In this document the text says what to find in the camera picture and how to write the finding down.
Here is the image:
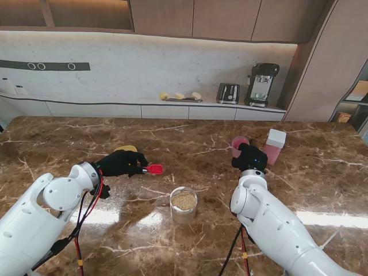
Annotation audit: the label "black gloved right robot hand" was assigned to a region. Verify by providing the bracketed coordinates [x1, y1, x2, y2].
[231, 143, 269, 173]

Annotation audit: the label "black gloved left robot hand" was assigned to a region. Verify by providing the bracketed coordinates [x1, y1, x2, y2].
[96, 149, 149, 178]

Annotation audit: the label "pink measuring cup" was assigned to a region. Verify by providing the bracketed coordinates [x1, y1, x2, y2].
[231, 136, 250, 158]

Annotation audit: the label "red plastic spoon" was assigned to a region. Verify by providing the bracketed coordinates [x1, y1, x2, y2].
[141, 164, 164, 175]

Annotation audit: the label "clear grain jar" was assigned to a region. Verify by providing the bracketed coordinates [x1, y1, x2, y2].
[169, 186, 198, 224]

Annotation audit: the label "pink container with white lid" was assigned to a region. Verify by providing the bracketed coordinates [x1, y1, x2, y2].
[262, 128, 288, 166]

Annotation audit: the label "yellow plastic bowl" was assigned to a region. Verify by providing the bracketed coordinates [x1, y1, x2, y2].
[113, 145, 139, 154]

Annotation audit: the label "white counter with drawers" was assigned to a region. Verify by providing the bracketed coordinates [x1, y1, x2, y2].
[0, 94, 287, 121]

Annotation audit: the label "black and silver toaster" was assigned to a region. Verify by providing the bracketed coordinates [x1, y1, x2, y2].
[216, 82, 241, 105]

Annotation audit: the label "black espresso machine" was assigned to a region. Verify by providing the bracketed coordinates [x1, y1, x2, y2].
[243, 62, 281, 109]

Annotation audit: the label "dark cutting board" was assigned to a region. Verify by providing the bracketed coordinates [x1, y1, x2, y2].
[166, 97, 203, 104]

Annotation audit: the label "small wooden box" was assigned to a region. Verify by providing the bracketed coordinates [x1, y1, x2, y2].
[335, 112, 352, 124]

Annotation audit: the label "tall brown cabinet panel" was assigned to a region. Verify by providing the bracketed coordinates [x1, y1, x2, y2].
[283, 0, 368, 123]

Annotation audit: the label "dark open shelf unit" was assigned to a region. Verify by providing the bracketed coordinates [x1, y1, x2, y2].
[330, 59, 368, 133]

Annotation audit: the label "tan book on shelf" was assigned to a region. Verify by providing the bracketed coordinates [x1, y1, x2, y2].
[349, 80, 368, 102]

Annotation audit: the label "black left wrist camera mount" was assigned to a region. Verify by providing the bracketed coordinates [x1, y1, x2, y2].
[97, 183, 112, 200]

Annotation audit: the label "red and black right arm cables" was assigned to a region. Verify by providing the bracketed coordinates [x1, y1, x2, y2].
[217, 225, 251, 276]

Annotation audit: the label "red and black arm cables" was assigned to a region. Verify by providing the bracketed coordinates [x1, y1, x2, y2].
[217, 225, 251, 276]
[30, 169, 105, 276]

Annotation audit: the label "red and black left arm cables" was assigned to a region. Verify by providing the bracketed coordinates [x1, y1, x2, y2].
[30, 169, 105, 276]

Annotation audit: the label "black wall power strip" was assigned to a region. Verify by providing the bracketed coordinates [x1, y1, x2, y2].
[0, 59, 91, 72]

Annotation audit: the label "brown wall cabinets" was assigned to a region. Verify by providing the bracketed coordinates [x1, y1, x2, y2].
[0, 0, 328, 44]

